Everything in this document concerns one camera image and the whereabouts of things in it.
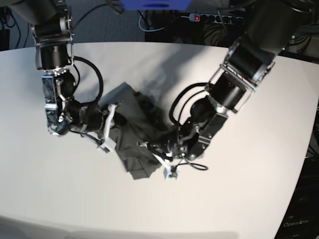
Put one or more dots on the grey T-shirt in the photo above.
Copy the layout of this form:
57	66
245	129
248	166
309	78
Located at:
137	120

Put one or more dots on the black OpenArm case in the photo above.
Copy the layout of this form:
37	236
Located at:
301	220

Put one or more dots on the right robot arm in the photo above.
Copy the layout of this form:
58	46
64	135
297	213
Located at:
51	26

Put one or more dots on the blue plastic box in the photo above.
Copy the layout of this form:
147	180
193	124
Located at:
155	4

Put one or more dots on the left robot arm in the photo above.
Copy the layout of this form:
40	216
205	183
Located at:
270	27

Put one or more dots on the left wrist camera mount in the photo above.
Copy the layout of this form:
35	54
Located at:
105	143

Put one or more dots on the black power strip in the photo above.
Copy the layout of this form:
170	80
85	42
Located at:
216	19

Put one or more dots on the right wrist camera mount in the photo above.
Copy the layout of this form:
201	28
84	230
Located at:
170	171

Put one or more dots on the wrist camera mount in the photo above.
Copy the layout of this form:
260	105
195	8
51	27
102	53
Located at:
170	171
105	143

